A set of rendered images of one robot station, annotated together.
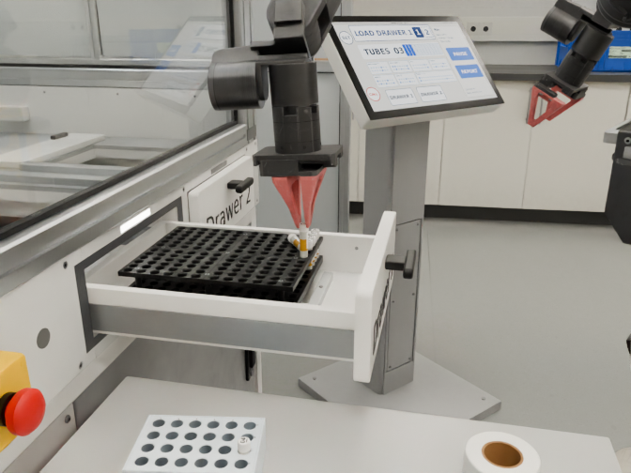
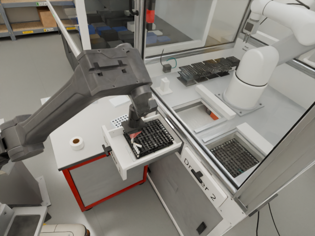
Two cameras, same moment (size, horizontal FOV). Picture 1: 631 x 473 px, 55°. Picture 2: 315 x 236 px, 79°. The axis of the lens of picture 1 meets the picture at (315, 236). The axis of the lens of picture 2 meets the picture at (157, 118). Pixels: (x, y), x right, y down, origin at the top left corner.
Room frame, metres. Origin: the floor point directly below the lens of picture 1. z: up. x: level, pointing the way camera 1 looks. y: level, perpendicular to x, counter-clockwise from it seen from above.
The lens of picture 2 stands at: (1.22, -0.36, 1.69)
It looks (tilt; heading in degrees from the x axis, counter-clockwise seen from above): 44 degrees down; 132
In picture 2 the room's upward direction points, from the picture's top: 8 degrees clockwise
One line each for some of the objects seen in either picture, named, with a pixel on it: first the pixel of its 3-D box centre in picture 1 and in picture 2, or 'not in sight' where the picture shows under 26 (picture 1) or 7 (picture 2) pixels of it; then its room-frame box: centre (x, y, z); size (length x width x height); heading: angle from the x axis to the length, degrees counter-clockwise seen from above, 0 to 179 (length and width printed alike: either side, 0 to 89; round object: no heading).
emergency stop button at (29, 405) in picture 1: (20, 410); not in sight; (0.44, 0.25, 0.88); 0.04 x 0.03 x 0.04; 168
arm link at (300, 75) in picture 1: (288, 83); (136, 111); (0.74, 0.03, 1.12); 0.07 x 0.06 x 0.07; 83
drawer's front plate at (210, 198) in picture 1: (225, 200); (200, 175); (1.08, 0.17, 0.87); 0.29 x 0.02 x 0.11; 168
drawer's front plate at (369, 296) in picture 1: (377, 284); (113, 151); (0.70, -0.08, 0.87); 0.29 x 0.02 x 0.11; 168
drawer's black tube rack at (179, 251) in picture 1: (229, 274); (148, 138); (0.74, 0.12, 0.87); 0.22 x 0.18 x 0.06; 78
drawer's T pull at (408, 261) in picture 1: (400, 263); (107, 149); (0.70, -0.11, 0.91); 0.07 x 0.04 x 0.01; 168
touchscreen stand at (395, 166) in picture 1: (404, 255); not in sight; (1.71, -0.27, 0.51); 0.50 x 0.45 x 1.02; 37
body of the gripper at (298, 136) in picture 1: (297, 134); (134, 121); (0.74, 0.02, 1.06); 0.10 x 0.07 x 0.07; 78
